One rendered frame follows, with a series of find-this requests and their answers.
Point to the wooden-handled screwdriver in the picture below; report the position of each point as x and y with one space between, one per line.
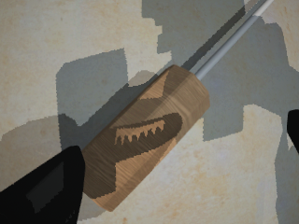
145 131

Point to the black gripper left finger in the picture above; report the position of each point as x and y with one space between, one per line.
51 194

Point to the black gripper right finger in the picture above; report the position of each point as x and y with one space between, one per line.
293 127

